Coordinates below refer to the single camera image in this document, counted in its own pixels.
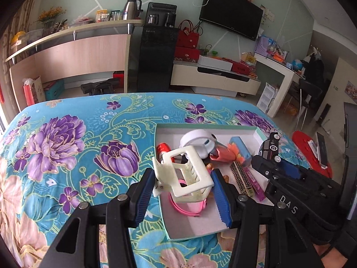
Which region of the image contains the small red box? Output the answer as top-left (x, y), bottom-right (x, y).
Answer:
top-left (113, 71), bottom-right (125, 88)

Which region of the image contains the red handbag with handles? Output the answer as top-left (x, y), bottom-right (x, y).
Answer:
top-left (177, 19), bottom-right (200, 48)

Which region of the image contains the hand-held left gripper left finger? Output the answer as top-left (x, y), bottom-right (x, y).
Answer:
top-left (37, 168), bottom-right (154, 268)

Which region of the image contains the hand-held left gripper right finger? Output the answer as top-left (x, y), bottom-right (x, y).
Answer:
top-left (210, 169), bottom-right (325, 268)

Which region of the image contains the white television stand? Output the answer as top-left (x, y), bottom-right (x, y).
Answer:
top-left (171, 60), bottom-right (261, 95)

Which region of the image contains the black floor appliance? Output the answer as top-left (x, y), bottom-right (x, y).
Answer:
top-left (81, 79), bottom-right (120, 95)

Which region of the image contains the wooden bar counter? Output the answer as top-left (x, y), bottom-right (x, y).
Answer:
top-left (5, 19), bottom-right (144, 111)

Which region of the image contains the white smartwatch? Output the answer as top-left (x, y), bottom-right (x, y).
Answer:
top-left (180, 130), bottom-right (218, 159)

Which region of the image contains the floral teal blanket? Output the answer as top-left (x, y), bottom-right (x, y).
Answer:
top-left (0, 93), bottom-right (310, 268)

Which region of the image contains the white printed carton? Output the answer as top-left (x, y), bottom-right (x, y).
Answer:
top-left (258, 82), bottom-right (279, 112)

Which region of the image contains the pink smartwatch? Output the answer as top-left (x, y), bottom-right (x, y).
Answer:
top-left (169, 179), bottom-right (208, 217)

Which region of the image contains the black chair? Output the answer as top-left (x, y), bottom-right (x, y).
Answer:
top-left (296, 78), bottom-right (322, 130)

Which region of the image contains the vase of yellow flowers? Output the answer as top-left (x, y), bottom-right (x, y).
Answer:
top-left (36, 8), bottom-right (64, 32)

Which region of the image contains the white flat box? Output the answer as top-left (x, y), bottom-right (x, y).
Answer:
top-left (197, 55), bottom-right (232, 71)

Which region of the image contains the gold and black lighter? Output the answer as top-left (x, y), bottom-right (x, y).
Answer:
top-left (229, 162), bottom-right (255, 197)

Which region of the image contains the red flat gift box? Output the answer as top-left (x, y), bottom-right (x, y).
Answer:
top-left (231, 60), bottom-right (255, 74)

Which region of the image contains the teal box with white inside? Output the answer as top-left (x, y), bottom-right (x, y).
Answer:
top-left (154, 123), bottom-right (279, 242)

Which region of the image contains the teal storage crate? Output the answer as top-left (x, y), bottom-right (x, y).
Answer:
top-left (43, 80), bottom-right (65, 99)

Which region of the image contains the white desk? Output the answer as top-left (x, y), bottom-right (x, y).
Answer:
top-left (254, 53), bottom-right (303, 118)

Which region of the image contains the purple basket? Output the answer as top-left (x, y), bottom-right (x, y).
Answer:
top-left (256, 36), bottom-right (276, 55)

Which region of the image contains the red round stool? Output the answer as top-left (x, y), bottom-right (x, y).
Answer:
top-left (291, 131), bottom-right (332, 178)

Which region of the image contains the red paper bag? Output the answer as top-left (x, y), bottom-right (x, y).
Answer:
top-left (23, 82), bottom-right (35, 105)

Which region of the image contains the white hair claw clip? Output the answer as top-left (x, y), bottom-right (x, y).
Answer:
top-left (152, 144), bottom-right (215, 204)

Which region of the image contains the orange and blue toy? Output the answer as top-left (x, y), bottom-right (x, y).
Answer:
top-left (210, 136), bottom-right (253, 166)

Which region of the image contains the beige paper bag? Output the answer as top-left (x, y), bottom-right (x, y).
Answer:
top-left (33, 76), bottom-right (46, 102)

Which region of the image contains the black toy car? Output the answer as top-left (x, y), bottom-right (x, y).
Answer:
top-left (257, 132), bottom-right (282, 162)

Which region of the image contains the black water dispenser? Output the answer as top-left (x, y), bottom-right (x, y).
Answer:
top-left (137, 2), bottom-right (179, 92)

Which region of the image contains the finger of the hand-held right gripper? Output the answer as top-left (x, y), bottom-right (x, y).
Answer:
top-left (277, 159), bottom-right (303, 180)
top-left (250, 154), bottom-right (283, 186)

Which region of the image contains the container with yellow lid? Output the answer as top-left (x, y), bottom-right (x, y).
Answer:
top-left (10, 31), bottom-right (27, 51)

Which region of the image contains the pink toy figure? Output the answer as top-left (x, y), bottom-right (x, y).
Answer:
top-left (156, 142), bottom-right (172, 164)

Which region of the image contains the black wall television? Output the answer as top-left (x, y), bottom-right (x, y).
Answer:
top-left (199, 0), bottom-right (264, 41)

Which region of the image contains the steel thermos jug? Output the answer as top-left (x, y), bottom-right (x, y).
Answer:
top-left (123, 0), bottom-right (143, 21)

